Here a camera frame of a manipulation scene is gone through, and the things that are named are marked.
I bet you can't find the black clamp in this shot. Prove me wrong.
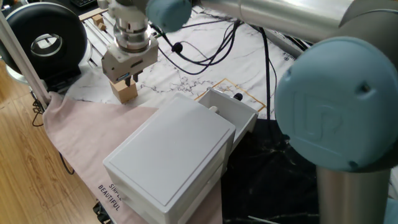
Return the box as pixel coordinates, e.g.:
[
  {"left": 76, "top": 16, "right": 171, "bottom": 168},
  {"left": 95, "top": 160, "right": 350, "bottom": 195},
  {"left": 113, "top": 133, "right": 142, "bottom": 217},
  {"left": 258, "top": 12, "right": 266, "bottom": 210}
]
[{"left": 92, "top": 201, "right": 113, "bottom": 224}]

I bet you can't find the thin white stick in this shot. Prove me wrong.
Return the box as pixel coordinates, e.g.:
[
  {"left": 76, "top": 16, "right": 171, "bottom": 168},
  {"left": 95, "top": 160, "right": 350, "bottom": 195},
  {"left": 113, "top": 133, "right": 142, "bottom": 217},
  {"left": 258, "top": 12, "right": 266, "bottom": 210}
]
[{"left": 247, "top": 215, "right": 281, "bottom": 224}]

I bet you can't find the white drawer cabinet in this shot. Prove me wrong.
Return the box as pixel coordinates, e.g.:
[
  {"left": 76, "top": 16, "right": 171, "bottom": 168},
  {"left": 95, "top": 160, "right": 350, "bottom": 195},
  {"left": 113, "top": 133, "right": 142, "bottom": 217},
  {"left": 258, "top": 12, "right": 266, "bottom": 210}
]
[{"left": 103, "top": 92, "right": 237, "bottom": 224}]

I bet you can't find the light wooden cube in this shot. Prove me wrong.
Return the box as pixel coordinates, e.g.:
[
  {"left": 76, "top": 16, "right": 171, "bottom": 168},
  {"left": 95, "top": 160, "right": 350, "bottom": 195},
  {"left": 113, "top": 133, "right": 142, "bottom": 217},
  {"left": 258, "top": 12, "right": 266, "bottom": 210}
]
[{"left": 109, "top": 79, "right": 139, "bottom": 104}]

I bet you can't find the tan wooden board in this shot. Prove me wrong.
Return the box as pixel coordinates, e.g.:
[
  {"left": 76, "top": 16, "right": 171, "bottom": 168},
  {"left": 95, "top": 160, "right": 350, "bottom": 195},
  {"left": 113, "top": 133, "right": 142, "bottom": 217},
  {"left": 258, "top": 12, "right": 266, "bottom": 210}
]
[{"left": 77, "top": 6, "right": 109, "bottom": 21}]

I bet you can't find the silver Schunk gripper body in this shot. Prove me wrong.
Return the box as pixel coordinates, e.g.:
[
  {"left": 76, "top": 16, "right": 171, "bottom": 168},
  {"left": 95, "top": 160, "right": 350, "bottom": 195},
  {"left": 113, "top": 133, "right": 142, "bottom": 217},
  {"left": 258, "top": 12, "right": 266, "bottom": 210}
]
[{"left": 101, "top": 37, "right": 160, "bottom": 85}]

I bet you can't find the black round ring device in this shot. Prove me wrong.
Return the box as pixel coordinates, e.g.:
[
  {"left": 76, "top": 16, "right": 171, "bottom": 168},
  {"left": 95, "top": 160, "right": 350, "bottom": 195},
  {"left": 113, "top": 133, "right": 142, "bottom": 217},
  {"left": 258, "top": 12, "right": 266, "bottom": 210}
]
[{"left": 0, "top": 2, "right": 93, "bottom": 91}]

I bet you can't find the white drawer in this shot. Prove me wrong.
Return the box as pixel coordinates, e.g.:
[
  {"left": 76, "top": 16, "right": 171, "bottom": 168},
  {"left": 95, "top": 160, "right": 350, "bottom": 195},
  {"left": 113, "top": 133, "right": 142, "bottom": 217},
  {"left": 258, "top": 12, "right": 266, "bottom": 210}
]
[{"left": 198, "top": 87, "right": 259, "bottom": 153}]

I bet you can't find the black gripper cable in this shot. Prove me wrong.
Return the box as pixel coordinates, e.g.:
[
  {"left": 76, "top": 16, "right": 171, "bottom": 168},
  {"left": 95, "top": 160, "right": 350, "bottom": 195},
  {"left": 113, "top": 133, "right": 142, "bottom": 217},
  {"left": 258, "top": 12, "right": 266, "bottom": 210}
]
[{"left": 157, "top": 18, "right": 244, "bottom": 76}]

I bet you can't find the marble pink black cloth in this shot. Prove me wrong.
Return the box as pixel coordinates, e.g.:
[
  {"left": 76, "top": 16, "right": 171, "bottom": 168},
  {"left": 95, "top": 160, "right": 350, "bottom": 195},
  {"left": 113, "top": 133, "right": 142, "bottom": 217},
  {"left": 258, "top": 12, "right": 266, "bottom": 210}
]
[{"left": 42, "top": 6, "right": 321, "bottom": 224}]

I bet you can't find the long black cable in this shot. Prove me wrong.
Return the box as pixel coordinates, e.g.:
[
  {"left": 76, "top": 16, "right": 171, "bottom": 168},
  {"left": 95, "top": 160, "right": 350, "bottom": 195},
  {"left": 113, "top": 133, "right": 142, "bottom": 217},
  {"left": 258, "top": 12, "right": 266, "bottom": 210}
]
[{"left": 257, "top": 26, "right": 279, "bottom": 121}]

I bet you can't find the thin black cable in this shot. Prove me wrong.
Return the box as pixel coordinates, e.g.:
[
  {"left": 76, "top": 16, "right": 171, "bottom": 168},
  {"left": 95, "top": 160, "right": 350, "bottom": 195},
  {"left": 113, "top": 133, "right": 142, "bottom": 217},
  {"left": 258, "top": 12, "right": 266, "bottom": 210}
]
[
  {"left": 58, "top": 151, "right": 75, "bottom": 175},
  {"left": 32, "top": 98, "right": 45, "bottom": 128}
]

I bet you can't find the black keyboard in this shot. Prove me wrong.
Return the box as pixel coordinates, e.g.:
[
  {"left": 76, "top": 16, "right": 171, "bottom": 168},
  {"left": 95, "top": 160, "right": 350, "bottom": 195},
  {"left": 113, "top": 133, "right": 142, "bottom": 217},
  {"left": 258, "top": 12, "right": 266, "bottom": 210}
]
[{"left": 70, "top": 0, "right": 99, "bottom": 8}]

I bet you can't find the aluminium profile pole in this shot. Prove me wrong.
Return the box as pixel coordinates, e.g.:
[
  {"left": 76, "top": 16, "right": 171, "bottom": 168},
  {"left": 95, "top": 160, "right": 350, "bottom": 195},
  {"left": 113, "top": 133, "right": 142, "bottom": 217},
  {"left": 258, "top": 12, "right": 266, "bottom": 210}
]
[{"left": 0, "top": 12, "right": 52, "bottom": 109}]

